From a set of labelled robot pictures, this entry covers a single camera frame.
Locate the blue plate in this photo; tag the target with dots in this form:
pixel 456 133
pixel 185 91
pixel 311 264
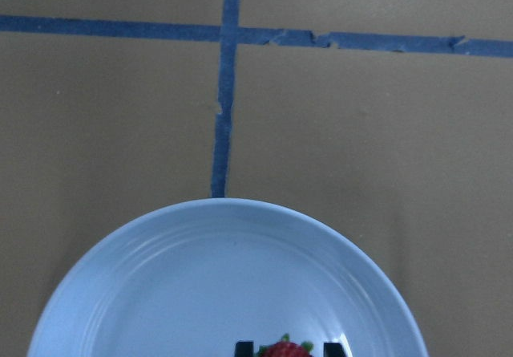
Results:
pixel 196 278

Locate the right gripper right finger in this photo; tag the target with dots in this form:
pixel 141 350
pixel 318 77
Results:
pixel 333 350

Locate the red strawberry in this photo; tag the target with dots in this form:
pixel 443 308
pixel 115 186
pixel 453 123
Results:
pixel 284 347

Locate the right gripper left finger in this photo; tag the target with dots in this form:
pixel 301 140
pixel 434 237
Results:
pixel 244 349

